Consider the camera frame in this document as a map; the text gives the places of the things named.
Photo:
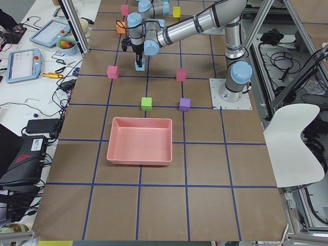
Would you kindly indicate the bowl with yellow lemon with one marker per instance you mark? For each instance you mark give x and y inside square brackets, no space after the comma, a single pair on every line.
[85,27]

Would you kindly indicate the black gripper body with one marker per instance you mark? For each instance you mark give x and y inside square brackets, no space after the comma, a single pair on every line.
[137,49]

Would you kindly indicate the white chair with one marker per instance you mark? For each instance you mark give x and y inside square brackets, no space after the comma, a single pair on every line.
[292,162]

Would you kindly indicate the blue bowl with fruit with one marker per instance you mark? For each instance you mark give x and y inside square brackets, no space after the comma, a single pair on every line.
[67,45]

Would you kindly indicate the yellow foam block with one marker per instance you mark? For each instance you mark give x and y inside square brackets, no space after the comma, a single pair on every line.
[176,11]

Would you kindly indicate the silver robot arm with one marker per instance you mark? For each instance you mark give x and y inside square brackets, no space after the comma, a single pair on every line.
[153,9]
[147,33]

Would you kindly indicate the green foam block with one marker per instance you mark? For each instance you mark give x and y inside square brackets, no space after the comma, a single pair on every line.
[146,103]

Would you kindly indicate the scissors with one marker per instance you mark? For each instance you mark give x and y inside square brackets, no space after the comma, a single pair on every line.
[61,70]

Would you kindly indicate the blue teach pendant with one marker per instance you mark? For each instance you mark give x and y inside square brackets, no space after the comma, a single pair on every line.
[50,33]
[24,65]

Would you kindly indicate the pink plastic tray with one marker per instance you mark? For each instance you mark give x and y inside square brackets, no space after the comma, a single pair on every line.
[141,141]

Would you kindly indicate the pink foam block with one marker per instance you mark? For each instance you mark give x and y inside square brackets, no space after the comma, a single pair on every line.
[112,72]
[124,9]
[181,74]

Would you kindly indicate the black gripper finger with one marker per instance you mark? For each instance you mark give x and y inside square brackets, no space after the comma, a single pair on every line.
[138,63]

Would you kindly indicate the black power adapter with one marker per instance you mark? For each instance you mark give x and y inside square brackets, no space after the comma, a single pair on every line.
[41,125]

